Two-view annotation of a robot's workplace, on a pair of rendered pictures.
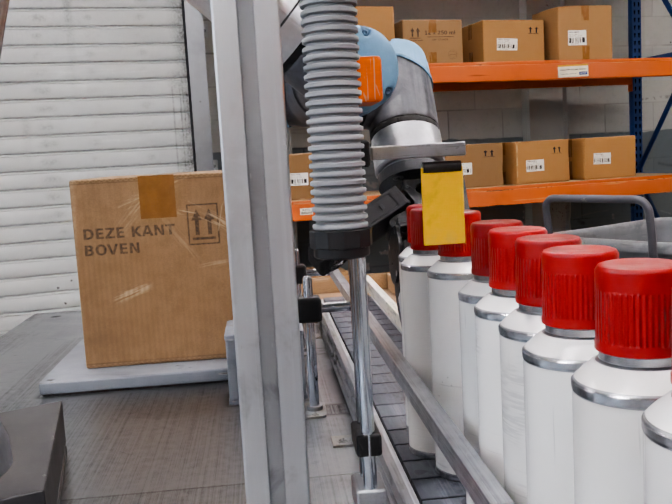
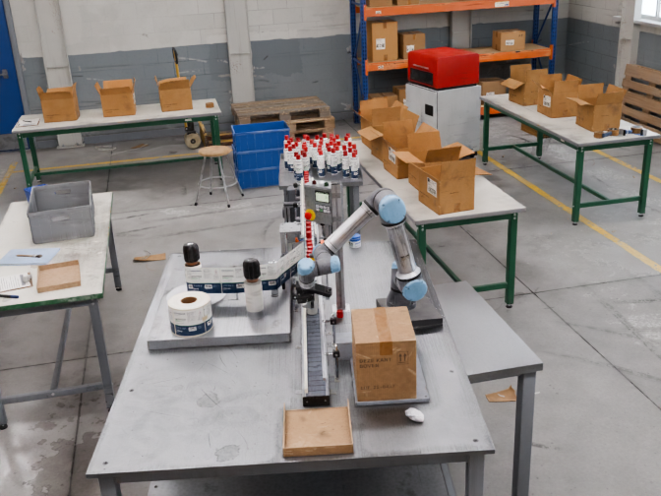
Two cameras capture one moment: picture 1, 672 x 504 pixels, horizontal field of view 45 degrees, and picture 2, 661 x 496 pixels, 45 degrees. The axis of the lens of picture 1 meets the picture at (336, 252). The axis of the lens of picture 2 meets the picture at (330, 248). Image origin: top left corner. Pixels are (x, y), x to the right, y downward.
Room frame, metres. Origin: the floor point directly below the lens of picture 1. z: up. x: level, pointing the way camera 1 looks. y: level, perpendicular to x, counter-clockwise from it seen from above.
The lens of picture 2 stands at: (4.16, 0.26, 2.64)
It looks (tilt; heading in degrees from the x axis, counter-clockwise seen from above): 22 degrees down; 184
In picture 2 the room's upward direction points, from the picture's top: 3 degrees counter-clockwise
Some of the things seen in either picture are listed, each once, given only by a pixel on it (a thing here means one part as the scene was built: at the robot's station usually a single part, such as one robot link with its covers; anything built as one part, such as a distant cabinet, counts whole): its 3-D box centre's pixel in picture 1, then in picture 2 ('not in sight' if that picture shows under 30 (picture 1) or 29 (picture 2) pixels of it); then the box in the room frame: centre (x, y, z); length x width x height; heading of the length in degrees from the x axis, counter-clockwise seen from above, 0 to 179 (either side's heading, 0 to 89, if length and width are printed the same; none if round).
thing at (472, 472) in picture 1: (361, 311); (320, 317); (0.90, -0.03, 0.95); 1.07 x 0.01 x 0.01; 5
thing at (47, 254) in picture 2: not in sight; (29, 256); (-0.27, -1.93, 0.81); 0.32 x 0.24 x 0.01; 91
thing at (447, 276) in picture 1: (463, 343); not in sight; (0.61, -0.09, 0.98); 0.05 x 0.05 x 0.20
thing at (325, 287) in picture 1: (337, 296); (317, 426); (1.61, 0.00, 0.85); 0.30 x 0.26 x 0.04; 5
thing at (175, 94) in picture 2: not in sight; (176, 92); (-4.66, -2.00, 0.97); 0.48 x 0.47 x 0.37; 18
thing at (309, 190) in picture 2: not in sight; (324, 202); (0.50, -0.01, 1.38); 0.17 x 0.10 x 0.19; 60
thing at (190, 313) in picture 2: not in sight; (190, 313); (0.84, -0.65, 0.95); 0.20 x 0.20 x 0.14
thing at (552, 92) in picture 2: not in sight; (554, 95); (-3.76, 2.01, 0.97); 0.42 x 0.39 x 0.37; 103
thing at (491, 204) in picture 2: not in sight; (419, 216); (-1.97, 0.58, 0.39); 2.20 x 0.80 x 0.78; 16
